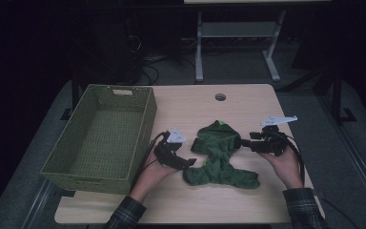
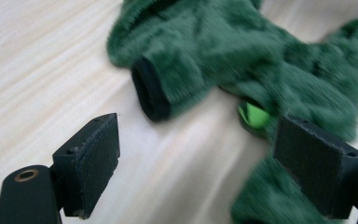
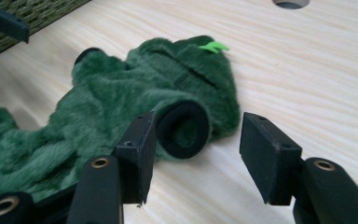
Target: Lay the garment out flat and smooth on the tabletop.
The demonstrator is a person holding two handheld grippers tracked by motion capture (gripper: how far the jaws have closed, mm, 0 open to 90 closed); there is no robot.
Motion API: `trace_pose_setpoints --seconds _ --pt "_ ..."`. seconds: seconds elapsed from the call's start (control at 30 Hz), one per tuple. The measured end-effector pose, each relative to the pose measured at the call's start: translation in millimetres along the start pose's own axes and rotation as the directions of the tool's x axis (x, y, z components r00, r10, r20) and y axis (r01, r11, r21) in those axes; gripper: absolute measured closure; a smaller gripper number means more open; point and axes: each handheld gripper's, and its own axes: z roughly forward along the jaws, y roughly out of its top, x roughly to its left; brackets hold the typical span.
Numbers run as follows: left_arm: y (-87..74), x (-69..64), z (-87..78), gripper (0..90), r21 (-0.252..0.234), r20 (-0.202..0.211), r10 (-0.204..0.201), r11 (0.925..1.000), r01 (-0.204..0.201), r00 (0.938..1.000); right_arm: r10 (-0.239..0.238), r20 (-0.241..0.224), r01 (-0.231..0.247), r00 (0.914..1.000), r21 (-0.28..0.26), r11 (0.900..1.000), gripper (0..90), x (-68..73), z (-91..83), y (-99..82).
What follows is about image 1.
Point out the black metal stand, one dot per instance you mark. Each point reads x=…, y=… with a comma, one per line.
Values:
x=337, y=95

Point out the white metal stand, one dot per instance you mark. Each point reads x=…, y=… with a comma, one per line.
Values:
x=235, y=30

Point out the dark green cloth garment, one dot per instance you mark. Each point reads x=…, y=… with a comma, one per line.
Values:
x=219, y=149

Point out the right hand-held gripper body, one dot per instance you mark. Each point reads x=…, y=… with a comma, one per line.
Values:
x=271, y=143

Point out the metal floor rail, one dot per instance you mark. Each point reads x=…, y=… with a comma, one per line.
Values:
x=355, y=156
x=36, y=206

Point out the green woven basket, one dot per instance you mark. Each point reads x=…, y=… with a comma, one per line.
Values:
x=108, y=143

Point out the person's left hand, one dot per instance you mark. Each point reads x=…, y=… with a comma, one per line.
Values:
x=152, y=175

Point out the person's right hand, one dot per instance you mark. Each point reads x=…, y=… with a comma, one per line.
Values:
x=287, y=168

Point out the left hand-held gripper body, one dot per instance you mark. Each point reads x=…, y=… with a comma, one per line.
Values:
x=168, y=152

